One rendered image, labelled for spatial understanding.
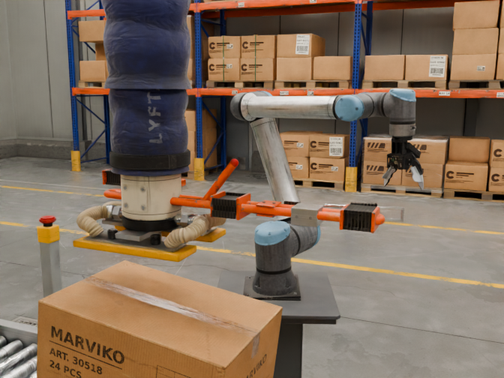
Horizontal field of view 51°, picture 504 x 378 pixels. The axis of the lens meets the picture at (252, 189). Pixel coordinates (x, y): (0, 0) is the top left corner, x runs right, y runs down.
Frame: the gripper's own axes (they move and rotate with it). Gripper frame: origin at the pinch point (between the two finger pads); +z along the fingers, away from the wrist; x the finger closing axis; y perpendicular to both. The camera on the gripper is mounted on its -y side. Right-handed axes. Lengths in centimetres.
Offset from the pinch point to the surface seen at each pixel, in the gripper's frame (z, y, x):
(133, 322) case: 19, 106, -28
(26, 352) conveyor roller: 61, 99, -116
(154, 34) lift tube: -56, 94, -23
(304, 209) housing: -12, 79, 11
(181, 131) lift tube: -31, 87, -24
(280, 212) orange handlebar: -10, 81, 5
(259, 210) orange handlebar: -11, 83, -1
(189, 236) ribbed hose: -5, 96, -14
